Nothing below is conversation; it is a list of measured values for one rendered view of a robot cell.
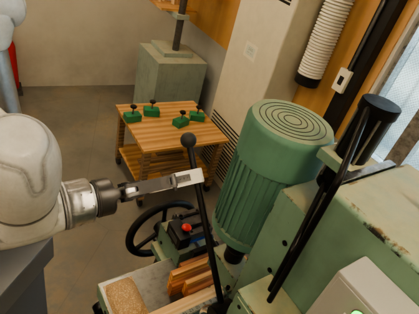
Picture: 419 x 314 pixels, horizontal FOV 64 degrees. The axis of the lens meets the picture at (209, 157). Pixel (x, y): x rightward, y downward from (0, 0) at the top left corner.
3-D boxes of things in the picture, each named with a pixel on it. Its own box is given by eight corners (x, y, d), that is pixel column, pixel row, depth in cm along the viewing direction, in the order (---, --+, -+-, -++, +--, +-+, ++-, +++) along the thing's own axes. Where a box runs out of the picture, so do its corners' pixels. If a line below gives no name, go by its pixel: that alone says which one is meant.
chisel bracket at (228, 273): (224, 258, 100) (232, 239, 95) (252, 298, 91) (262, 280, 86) (203, 266, 96) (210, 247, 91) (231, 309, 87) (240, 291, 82)
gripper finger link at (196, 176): (170, 174, 68) (171, 173, 67) (199, 167, 71) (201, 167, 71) (173, 188, 67) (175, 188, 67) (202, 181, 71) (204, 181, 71)
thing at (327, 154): (331, 170, 64) (377, 90, 54) (365, 197, 59) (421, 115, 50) (303, 177, 60) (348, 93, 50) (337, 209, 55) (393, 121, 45)
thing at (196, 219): (196, 214, 115) (199, 203, 111) (212, 238, 108) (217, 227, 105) (161, 225, 108) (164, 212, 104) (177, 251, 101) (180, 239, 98)
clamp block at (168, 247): (192, 228, 121) (197, 211, 116) (212, 258, 113) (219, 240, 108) (155, 240, 113) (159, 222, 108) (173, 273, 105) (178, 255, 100)
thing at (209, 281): (226, 276, 105) (231, 268, 102) (231, 282, 104) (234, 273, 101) (182, 296, 96) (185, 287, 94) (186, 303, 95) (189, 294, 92)
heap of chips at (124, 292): (131, 275, 98) (132, 270, 96) (149, 313, 90) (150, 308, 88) (102, 286, 93) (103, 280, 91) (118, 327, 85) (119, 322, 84)
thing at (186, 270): (222, 263, 109) (228, 248, 104) (224, 267, 108) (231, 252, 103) (166, 286, 97) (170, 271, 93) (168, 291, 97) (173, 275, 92)
